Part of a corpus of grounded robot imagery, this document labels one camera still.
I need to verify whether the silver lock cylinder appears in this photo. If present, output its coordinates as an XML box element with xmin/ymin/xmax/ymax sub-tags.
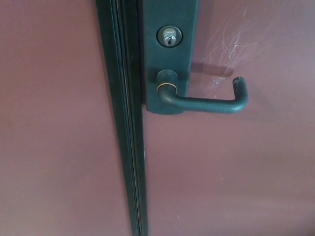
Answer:
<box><xmin>155</xmin><ymin>25</ymin><xmax>184</xmax><ymax>49</ymax></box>

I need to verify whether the maroon door leaf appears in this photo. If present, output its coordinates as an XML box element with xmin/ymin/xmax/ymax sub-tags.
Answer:
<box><xmin>0</xmin><ymin>0</ymin><xmax>133</xmax><ymax>236</ymax></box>
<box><xmin>143</xmin><ymin>0</ymin><xmax>315</xmax><ymax>236</ymax></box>

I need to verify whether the dark handle backplate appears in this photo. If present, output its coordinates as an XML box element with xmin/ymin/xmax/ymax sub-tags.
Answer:
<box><xmin>142</xmin><ymin>0</ymin><xmax>200</xmax><ymax>116</ymax></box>

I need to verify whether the black door edge strip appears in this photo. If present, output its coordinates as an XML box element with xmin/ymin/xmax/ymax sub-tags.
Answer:
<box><xmin>94</xmin><ymin>0</ymin><xmax>140</xmax><ymax>236</ymax></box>
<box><xmin>115</xmin><ymin>0</ymin><xmax>150</xmax><ymax>236</ymax></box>

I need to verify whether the black lever door handle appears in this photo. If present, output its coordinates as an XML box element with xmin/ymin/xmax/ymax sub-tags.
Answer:
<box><xmin>156</xmin><ymin>69</ymin><xmax>250</xmax><ymax>115</ymax></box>

